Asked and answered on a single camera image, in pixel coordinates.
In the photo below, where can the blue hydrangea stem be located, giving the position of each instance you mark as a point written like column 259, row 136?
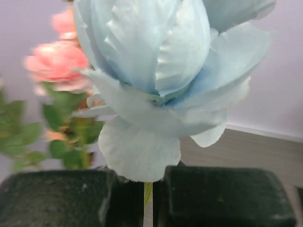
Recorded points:
column 166, row 69

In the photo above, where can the pink double rose stem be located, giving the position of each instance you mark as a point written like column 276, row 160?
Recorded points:
column 55, row 62

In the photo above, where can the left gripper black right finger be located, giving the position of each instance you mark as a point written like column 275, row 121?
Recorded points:
column 196, row 196

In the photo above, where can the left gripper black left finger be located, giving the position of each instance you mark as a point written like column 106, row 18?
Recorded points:
column 76, row 198

